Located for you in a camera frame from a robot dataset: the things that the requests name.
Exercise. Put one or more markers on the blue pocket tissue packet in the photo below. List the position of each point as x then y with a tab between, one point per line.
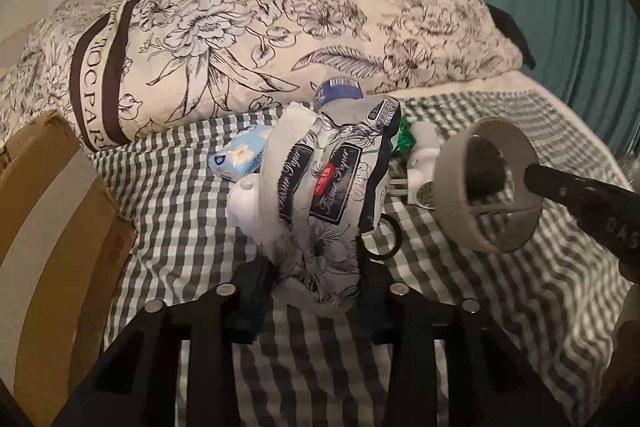
240	154

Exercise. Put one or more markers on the white tape roll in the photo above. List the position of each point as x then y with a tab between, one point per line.
450	187

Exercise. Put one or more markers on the blue label plastic canister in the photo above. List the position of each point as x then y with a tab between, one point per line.
337	89

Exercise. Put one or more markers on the small white plastic bottle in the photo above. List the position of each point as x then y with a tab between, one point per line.
245	202

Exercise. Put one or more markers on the brown cardboard box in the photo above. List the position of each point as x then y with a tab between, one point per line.
30	157

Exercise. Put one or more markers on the green checked bed sheet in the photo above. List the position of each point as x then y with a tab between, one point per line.
190	232

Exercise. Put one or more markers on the white plug adapter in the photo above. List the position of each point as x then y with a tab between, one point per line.
422	157

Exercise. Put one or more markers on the floral pillow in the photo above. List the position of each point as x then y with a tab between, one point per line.
240	32

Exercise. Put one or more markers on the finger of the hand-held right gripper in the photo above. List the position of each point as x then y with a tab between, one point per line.
482	177
555	187

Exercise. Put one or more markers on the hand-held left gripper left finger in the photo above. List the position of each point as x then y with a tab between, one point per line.
260	299

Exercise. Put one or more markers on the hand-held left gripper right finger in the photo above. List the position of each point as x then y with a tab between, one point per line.
372	302

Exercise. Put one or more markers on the green foil packet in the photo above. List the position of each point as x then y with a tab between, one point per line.
402	137

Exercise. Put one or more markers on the floral tissue paper pack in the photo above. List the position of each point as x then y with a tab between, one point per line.
330	187

